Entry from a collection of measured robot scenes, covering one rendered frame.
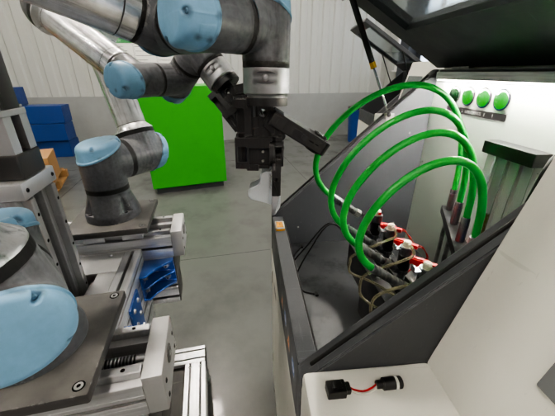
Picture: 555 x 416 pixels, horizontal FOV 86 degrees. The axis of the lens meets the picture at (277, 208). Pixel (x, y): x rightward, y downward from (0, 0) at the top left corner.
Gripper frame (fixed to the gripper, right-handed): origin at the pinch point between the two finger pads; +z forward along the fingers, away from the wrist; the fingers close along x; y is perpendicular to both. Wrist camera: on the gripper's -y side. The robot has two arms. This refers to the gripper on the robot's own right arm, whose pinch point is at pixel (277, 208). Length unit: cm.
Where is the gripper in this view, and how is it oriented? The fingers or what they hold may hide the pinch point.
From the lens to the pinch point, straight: 57.1
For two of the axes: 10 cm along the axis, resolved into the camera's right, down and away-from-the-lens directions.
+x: -0.1, 3.9, -9.2
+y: -10.0, -0.1, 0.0
